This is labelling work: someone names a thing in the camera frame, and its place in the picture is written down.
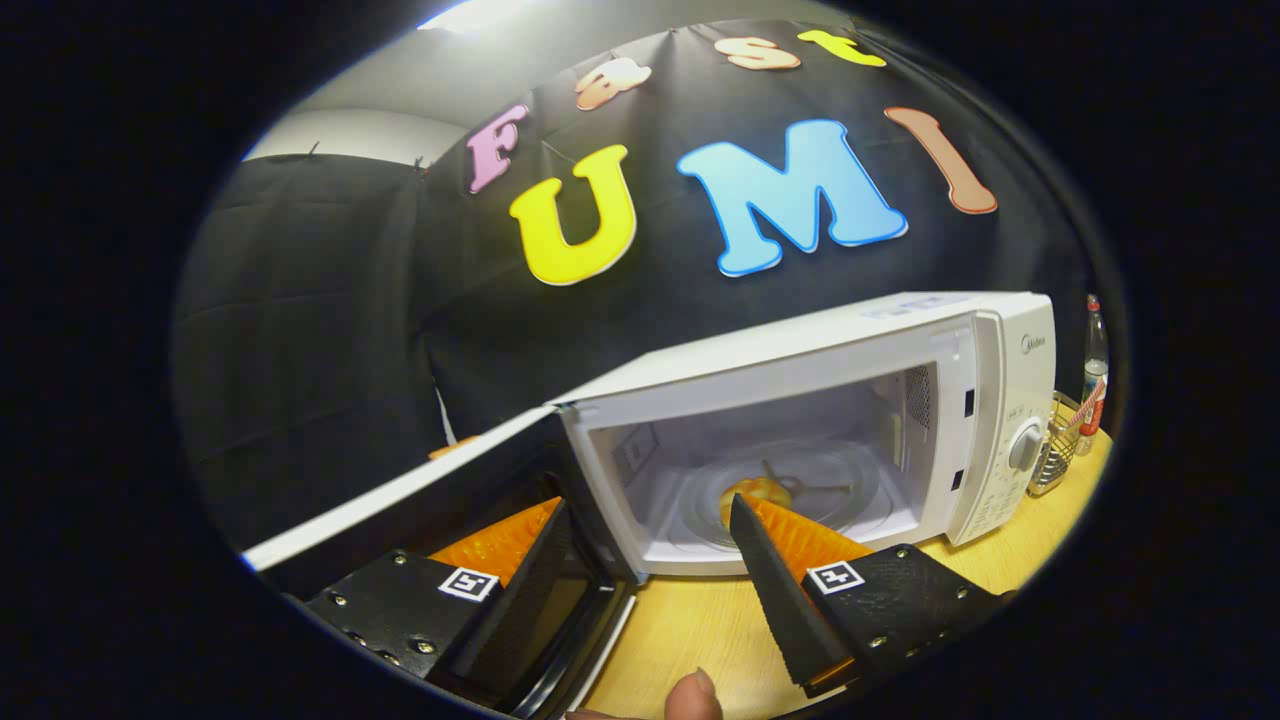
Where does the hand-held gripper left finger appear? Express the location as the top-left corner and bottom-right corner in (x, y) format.
(303, 497), (573, 703)

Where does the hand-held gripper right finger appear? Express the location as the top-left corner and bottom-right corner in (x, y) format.
(728, 492), (1011, 699)

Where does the round golden bread bun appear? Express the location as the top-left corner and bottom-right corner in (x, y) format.
(719, 476), (793, 531)

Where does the white microwave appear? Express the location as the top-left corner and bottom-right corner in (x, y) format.
(240, 291), (1058, 720)

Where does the glass microwave turntable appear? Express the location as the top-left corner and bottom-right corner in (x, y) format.
(680, 440), (883, 553)

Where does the clear plastic water bottle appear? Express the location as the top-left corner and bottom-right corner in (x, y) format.
(1075, 293), (1110, 456)

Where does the metal wire holder basket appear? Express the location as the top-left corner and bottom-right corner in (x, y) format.
(1027, 392), (1083, 498)

